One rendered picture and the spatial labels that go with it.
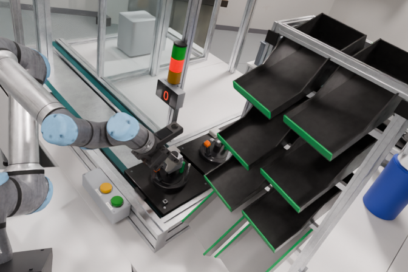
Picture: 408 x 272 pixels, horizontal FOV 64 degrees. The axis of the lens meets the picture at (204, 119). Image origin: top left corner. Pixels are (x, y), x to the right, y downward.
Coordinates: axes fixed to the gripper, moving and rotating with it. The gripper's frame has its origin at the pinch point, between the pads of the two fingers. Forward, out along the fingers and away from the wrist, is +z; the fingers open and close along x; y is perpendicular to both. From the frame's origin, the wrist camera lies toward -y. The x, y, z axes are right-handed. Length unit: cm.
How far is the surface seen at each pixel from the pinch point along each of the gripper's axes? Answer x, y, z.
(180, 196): 9.1, 9.2, 5.9
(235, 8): -266, -224, 294
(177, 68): -16.7, -24.4, -12.2
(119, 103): -52, 0, 16
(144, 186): -1.6, 14.9, 0.6
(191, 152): -6.0, -5.2, 18.7
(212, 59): -81, -66, 88
